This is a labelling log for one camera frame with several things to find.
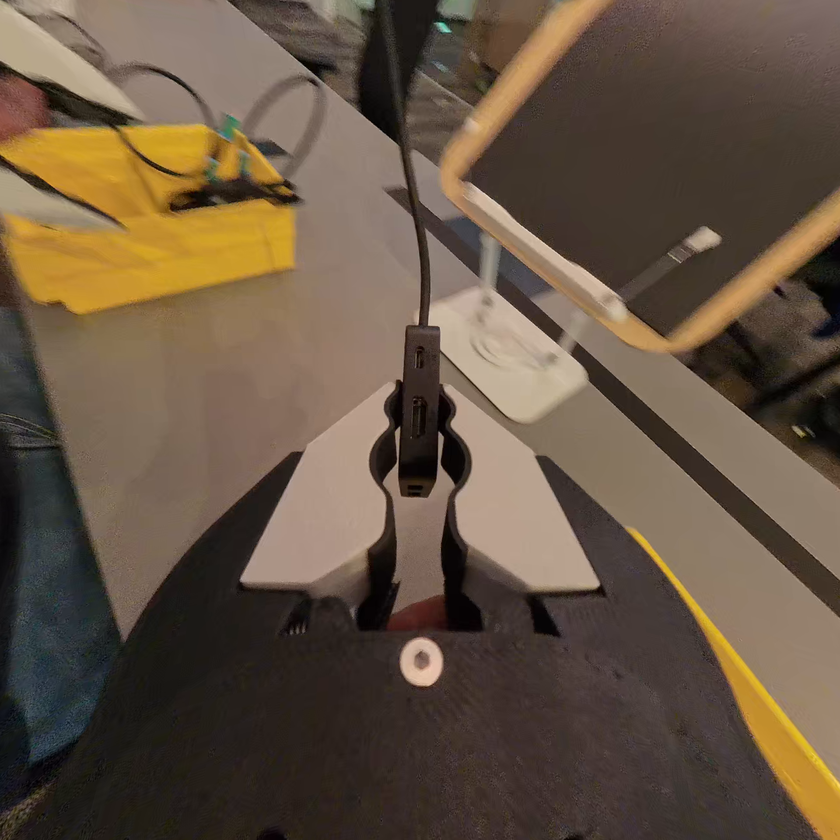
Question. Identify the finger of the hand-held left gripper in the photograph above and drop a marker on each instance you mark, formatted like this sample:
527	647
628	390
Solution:
52	59
39	200

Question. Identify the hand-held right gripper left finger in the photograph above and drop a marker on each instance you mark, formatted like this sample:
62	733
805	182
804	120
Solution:
315	525

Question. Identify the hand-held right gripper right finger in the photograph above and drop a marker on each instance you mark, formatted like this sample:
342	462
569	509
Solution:
518	525

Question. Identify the yellow plastic bin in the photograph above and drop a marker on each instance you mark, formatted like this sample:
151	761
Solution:
774	722
164	262

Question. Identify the wood-framed portable monitor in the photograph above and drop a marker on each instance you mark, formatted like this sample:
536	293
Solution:
656	131

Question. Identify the person's left hand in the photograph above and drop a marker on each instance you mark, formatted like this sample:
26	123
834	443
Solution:
19	105

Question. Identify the white monitor stand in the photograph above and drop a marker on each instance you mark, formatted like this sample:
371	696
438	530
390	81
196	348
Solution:
525	387

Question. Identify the person's blue jeans leg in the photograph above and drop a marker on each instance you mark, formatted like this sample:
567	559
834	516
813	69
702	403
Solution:
46	590

